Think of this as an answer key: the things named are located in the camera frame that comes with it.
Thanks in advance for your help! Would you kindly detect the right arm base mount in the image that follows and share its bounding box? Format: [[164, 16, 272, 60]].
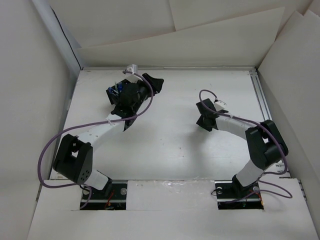
[[211, 180, 264, 210]]

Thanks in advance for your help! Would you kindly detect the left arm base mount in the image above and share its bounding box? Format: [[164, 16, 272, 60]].
[[80, 180, 128, 211]]

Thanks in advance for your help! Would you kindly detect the black slotted organizer box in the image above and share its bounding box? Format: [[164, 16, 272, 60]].
[[105, 79, 131, 105]]

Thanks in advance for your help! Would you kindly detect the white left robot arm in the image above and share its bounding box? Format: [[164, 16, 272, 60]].
[[53, 73, 164, 199]]

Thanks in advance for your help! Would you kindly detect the blue grip gel pen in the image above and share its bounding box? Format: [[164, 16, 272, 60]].
[[106, 85, 119, 98]]

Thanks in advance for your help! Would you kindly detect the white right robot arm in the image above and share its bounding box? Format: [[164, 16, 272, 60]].
[[196, 98, 289, 197]]

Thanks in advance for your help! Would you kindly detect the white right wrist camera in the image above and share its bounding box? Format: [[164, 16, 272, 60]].
[[213, 99, 227, 112]]

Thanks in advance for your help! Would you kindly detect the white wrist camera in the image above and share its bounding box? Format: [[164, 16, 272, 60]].
[[123, 64, 141, 82], [213, 99, 227, 112]]

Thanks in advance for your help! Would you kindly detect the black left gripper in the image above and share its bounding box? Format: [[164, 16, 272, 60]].
[[131, 74, 163, 113]]

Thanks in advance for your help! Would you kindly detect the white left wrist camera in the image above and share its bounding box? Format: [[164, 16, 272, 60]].
[[123, 64, 141, 82]]

